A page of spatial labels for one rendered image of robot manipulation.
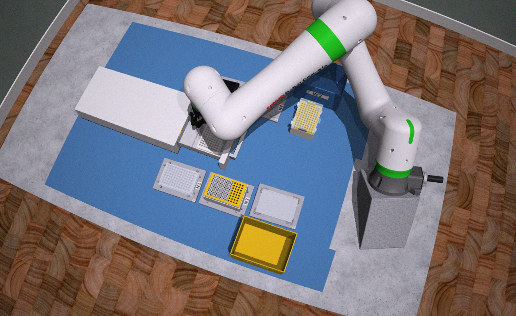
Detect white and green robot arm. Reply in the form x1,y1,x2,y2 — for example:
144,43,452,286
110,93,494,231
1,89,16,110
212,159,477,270
183,0,443,197

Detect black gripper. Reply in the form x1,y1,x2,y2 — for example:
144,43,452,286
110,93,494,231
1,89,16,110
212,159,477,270
189,109,227,145

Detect dark blue open bin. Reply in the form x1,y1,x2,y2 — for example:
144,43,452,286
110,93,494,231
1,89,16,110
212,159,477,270
293,62,348,111

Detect blue bench mat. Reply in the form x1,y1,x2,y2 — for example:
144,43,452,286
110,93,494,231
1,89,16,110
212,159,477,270
45,22,369,292

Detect yellow open bin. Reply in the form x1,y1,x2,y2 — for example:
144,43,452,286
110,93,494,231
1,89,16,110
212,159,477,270
230,216,297,275

